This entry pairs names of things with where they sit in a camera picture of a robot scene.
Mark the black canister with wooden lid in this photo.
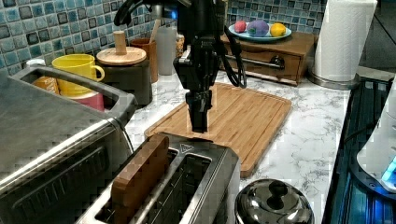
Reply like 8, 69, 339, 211
96, 31, 152, 107

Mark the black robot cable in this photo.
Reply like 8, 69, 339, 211
113, 0, 248, 90

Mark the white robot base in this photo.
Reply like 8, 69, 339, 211
345, 77, 395, 201

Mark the frosted plastic container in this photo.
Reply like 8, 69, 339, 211
155, 27, 177, 76

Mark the purple toy eggplant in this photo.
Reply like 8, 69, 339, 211
247, 20, 269, 37

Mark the white-capped orange bottle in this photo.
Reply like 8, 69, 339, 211
25, 59, 60, 94

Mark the stainless steel two-slot toaster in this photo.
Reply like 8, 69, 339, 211
78, 133, 240, 224

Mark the brown utensil holder cup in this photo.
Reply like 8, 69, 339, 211
131, 38, 158, 83

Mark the clear jar with lid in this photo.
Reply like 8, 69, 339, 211
176, 34, 184, 57

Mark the pink cup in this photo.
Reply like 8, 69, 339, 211
61, 91, 105, 111

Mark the light blue plate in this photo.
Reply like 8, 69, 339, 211
228, 23, 292, 44

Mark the stainless steel toaster oven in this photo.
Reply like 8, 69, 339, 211
0, 65, 136, 224

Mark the yellow mug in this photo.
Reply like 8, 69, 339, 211
51, 53, 106, 97

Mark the white paper towel roll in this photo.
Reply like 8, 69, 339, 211
307, 0, 377, 91

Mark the brown toast slice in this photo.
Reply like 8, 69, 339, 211
111, 134, 169, 224

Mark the bamboo cutting board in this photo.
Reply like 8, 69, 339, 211
145, 83, 291, 177

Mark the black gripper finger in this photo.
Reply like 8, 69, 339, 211
186, 91, 202, 133
202, 90, 212, 132

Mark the wooden drawer box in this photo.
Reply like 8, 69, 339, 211
236, 32, 315, 86

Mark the red toy strawberry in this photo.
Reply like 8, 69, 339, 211
234, 21, 247, 33

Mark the shiny steel kettle lid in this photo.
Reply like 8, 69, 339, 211
234, 179, 315, 224

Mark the wooden spoon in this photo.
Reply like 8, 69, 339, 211
149, 19, 161, 43

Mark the yellow toy lemon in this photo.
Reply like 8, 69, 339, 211
270, 22, 286, 37

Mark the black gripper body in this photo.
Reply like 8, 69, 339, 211
173, 36, 219, 92

